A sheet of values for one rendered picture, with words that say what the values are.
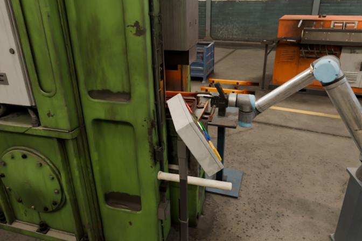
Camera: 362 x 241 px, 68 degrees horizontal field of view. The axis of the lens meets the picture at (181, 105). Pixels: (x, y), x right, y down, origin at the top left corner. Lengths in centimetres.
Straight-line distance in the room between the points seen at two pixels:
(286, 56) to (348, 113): 358
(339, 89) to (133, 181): 131
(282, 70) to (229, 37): 458
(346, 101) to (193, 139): 86
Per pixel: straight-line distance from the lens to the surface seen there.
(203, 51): 542
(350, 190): 210
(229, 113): 240
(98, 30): 155
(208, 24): 968
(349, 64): 517
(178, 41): 158
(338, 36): 493
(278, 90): 182
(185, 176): 140
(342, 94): 161
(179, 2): 156
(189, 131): 109
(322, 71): 158
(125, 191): 194
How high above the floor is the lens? 167
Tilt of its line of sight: 22 degrees down
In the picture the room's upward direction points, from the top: 1 degrees counter-clockwise
